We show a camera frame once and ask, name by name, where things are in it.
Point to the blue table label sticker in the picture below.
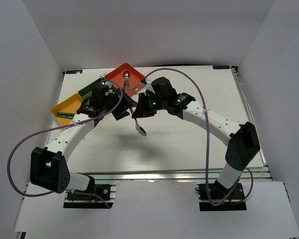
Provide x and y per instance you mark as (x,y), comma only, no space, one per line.
(219,67)

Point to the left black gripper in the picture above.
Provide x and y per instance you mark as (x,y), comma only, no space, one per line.
(121,111)

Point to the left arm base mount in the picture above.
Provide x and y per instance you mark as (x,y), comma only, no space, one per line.
(100,197)

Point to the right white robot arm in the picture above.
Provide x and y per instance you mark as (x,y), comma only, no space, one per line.
(241,140)

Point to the pink handled spoon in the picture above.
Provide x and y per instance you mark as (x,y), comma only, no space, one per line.
(139,129)

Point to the aluminium table frame rail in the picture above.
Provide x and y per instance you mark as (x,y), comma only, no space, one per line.
(259,174)

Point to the green handled spoon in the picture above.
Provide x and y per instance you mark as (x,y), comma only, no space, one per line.
(127,83)

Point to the yellow tray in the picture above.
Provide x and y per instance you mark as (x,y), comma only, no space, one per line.
(70,105)

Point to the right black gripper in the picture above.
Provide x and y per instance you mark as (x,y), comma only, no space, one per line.
(142,110)

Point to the red tray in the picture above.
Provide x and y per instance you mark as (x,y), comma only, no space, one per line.
(134,78)

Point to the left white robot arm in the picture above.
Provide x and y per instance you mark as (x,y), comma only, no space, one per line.
(49,169)

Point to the green tray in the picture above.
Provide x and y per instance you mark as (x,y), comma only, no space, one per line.
(87,90)

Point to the green handled knife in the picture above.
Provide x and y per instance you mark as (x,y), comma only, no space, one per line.
(66,116)

